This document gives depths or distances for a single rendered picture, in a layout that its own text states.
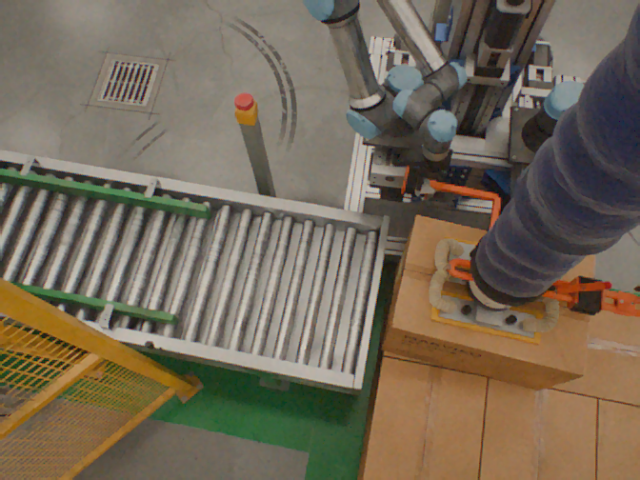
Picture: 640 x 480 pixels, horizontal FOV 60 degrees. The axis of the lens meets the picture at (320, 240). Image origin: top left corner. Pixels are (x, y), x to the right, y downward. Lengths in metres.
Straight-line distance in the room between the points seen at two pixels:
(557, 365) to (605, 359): 0.53
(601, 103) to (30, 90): 3.32
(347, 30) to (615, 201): 0.86
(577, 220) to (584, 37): 2.81
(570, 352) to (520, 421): 0.44
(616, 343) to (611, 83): 1.62
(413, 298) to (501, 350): 0.31
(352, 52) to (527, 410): 1.41
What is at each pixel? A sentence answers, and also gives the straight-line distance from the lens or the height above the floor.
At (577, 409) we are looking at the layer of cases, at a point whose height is 0.54.
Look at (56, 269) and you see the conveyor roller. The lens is 2.52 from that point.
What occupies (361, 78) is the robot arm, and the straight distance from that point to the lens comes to 1.66.
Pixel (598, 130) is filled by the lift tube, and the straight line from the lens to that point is 0.95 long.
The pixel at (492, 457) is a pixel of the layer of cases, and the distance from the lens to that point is 2.21.
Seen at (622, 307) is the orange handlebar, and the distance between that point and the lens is 1.84.
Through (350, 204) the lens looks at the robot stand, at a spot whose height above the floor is 0.23.
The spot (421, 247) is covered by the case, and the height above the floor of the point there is 0.95.
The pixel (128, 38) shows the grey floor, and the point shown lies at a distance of 3.80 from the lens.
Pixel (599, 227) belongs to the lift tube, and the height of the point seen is 1.73.
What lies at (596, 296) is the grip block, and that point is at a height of 1.09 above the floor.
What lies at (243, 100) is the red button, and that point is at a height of 1.04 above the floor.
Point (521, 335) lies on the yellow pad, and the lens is 1.84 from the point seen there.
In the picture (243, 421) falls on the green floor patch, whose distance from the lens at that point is 2.71.
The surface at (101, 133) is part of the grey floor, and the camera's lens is 3.44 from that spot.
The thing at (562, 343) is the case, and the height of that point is 0.95.
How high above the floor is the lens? 2.68
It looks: 68 degrees down
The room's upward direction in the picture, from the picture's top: 4 degrees counter-clockwise
